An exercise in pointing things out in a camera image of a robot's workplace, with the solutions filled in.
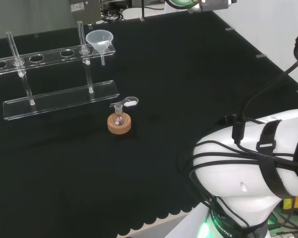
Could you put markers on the glass weighing funnel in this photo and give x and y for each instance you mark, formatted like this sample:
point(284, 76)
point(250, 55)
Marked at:
point(130, 102)

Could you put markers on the grey metal box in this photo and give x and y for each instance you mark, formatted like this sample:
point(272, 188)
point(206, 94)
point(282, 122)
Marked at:
point(85, 11)

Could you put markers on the clear acrylic funnel stand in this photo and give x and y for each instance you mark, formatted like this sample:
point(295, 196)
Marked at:
point(64, 99)

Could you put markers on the small round-bottom glass flask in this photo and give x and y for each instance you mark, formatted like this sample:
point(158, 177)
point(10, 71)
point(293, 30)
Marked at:
point(118, 119)

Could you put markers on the black cloth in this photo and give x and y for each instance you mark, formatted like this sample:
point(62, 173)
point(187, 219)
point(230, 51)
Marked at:
point(164, 99)

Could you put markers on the clear plastic funnel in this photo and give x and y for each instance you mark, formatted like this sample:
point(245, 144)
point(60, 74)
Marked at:
point(99, 39)

